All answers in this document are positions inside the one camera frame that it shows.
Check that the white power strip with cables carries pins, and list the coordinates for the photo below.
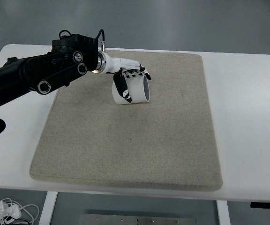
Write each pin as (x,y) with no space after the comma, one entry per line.
(13,213)

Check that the beige felt mat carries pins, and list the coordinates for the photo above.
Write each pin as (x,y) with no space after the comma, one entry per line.
(167,143)

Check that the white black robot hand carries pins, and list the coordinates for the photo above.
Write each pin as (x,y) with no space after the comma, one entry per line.
(107,64)

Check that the metal floor plate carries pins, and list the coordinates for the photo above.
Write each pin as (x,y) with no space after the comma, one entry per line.
(100,219)

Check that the white ribbed cup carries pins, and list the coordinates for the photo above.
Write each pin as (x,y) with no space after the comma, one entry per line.
(138,90)

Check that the white table leg right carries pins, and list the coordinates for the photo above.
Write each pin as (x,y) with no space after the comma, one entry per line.
(223,212)

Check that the black desk control panel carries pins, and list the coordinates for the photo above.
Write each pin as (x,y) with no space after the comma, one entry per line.
(260,205)

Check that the white table leg left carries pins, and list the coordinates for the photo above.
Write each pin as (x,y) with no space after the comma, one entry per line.
(48,208)

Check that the white table leg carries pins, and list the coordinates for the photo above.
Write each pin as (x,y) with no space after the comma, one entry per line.
(223,212)
(48,208)

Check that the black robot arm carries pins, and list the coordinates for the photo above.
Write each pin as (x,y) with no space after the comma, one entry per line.
(72,56)

